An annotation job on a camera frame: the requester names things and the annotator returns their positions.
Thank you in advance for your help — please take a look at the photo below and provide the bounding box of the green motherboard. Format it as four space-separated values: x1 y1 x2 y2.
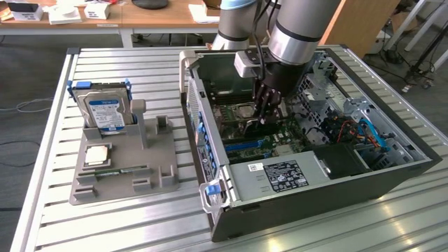
207 86 317 165

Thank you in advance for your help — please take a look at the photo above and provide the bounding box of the white floor device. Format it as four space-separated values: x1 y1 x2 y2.
374 29 395 55

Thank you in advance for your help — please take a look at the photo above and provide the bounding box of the black plastic shroud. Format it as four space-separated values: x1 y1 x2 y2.
310 142 374 181

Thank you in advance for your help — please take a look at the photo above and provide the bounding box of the black floor cable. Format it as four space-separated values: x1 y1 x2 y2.
0 141 37 167

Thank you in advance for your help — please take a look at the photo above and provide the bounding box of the white paper stack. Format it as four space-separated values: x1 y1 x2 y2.
187 3 221 25

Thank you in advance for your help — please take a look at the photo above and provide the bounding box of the silver chipset heatsink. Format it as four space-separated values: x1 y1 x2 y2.
273 145 295 156

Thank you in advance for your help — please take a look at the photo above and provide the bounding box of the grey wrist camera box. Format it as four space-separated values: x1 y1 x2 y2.
233 48 263 79

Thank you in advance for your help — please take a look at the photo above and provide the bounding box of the metal disk bay cage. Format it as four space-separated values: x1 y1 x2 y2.
297 58 415 172

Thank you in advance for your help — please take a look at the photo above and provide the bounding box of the blue disk caddy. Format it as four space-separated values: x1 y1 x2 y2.
65 79 133 127

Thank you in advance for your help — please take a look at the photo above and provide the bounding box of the white floor cable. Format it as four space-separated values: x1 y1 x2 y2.
15 96 53 113

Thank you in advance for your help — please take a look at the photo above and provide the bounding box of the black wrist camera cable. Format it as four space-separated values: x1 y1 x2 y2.
250 0 281 79

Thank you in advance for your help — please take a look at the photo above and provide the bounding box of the metal CPU socket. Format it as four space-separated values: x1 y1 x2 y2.
231 101 261 124

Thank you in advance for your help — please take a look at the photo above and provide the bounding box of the blue flat data wire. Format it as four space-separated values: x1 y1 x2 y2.
357 118 390 153

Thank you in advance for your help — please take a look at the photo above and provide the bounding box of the black round object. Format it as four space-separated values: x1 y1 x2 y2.
131 0 171 10

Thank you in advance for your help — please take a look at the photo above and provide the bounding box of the black open PC case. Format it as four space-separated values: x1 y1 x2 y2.
177 47 443 244

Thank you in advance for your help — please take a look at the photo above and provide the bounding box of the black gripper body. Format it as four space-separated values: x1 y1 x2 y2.
259 60 305 98

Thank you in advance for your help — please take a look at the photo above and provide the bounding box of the white box black insert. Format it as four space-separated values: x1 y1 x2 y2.
6 2 45 21

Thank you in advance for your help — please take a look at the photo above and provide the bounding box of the wooden cabinet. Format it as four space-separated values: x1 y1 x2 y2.
315 0 401 55

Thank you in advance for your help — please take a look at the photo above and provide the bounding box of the silver hard disk blue label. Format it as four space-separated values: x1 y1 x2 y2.
75 88 135 136

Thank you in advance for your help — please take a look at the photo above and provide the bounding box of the white labelled box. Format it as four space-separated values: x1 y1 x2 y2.
82 2 113 19

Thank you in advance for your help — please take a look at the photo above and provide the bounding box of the red orange wire bundle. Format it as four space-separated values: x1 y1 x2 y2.
334 118 366 144

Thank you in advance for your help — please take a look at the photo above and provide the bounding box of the black long expansion slot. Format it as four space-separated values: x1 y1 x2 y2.
222 136 261 145

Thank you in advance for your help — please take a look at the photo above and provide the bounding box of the black tripod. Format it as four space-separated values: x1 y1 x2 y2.
405 26 448 89

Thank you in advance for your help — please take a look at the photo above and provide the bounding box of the black rear label sticker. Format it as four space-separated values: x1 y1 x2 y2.
197 145 218 184

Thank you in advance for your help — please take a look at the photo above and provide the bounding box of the wooden desk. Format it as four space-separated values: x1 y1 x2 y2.
119 0 225 48
0 0 122 36

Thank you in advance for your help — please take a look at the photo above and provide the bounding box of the grey power supply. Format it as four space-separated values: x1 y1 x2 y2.
227 151 331 203

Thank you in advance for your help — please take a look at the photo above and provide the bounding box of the blue expansion slot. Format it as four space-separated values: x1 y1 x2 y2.
222 140 266 153

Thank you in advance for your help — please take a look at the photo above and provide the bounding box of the grey parts rack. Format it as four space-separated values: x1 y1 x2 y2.
67 99 181 207

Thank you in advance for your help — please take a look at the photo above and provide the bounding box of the green RAM stick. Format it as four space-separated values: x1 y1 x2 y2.
78 167 150 178

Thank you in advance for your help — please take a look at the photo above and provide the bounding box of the green low-profile graphics card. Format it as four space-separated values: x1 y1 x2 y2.
219 115 289 139

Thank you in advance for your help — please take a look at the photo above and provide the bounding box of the silver CPU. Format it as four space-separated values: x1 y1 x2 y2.
237 104 254 118
85 145 109 166

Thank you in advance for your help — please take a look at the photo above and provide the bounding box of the white round device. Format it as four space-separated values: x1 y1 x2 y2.
47 4 82 26

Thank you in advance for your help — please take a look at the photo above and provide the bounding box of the white table frame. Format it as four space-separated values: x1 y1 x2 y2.
382 0 448 69

